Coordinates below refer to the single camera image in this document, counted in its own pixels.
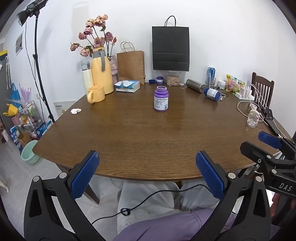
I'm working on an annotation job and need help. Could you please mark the mint green bucket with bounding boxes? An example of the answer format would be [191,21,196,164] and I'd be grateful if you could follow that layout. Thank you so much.
[21,140,40,165]

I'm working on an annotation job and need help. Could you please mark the white power strip with chargers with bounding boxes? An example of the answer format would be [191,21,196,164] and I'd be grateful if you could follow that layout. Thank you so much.
[235,85,255,101]

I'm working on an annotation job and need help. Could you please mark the crumpled white tissue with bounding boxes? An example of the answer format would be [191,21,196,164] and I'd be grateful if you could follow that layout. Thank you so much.
[71,108,82,114]

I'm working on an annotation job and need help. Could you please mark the person's grey trouser legs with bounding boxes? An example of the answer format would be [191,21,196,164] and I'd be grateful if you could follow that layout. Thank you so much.
[76,174,243,235]

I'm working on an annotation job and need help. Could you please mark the pink patterned vase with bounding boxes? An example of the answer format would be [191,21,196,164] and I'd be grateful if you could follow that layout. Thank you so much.
[108,56,118,85]

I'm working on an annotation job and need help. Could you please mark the clear drinking glass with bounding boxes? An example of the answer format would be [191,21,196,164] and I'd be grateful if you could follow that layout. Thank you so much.
[205,74,216,88]

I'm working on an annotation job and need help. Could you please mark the small purple cream jar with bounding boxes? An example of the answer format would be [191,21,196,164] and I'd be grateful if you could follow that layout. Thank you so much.
[156,76,164,84]

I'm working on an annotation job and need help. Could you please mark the cluttered wire storage rack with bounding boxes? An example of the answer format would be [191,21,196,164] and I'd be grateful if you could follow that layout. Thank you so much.
[1,83,52,145]

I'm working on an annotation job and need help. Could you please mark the clear upside-down glass cup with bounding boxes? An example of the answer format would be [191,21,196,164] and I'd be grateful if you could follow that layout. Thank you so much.
[247,109,260,128]

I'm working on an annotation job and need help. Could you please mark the black flat device on table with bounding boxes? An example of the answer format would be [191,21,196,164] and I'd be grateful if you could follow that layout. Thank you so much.
[258,102,281,136]

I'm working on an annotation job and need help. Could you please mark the black light stand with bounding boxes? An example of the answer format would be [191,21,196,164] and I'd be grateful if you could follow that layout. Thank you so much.
[34,11,55,123]

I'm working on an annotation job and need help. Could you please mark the white flat box on floor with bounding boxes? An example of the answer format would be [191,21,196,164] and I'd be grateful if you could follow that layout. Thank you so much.
[54,100,76,117]

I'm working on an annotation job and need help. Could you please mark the dried pink flower bouquet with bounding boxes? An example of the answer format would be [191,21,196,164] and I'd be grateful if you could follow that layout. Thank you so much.
[70,14,117,58]

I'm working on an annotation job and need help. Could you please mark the tissue box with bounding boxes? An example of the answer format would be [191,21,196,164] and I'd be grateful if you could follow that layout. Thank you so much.
[115,80,140,93]

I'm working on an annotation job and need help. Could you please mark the white charging cable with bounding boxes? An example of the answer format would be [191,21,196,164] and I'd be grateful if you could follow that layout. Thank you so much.
[237,83,269,122]

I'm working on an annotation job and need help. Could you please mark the purple pill jar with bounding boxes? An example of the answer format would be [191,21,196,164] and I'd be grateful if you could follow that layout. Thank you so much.
[154,86,169,111]

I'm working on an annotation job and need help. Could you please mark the yellow mug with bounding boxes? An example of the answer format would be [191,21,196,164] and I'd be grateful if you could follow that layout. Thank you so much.
[87,85,105,104]

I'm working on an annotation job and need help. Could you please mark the studio lamp head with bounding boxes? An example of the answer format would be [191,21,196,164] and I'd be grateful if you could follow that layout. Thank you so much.
[16,0,48,26]

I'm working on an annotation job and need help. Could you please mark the cream travel tumbler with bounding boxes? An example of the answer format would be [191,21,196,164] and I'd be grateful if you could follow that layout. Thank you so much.
[81,61,94,94]

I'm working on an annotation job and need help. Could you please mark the blue pill jar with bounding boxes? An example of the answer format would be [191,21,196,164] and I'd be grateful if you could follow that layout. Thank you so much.
[203,88,221,102]

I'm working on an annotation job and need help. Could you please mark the dark wooden chair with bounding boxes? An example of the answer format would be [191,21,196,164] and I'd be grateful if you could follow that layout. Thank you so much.
[251,72,274,108]

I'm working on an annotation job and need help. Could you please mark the colourful snack packet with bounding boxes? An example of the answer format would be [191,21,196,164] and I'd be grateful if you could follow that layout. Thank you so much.
[226,74,245,94]

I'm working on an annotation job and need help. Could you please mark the steel thermos lying down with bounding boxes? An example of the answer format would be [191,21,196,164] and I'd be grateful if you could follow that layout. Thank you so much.
[186,79,206,93]

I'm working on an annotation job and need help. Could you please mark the brown paper bag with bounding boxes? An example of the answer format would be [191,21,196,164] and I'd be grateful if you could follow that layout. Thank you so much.
[117,41,145,85]

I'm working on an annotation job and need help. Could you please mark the yellow thermos jug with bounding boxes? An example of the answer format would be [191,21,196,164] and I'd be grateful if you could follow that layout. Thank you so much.
[91,47,114,95]

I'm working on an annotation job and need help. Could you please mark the black thin cable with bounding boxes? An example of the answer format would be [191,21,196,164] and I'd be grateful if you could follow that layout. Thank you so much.
[91,184,212,225]

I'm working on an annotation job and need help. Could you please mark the black paper bag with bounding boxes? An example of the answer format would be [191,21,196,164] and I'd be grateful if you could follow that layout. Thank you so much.
[152,21,190,72]

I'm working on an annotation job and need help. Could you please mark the purple garment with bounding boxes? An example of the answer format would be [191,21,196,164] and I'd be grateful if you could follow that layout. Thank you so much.
[112,208,280,241]

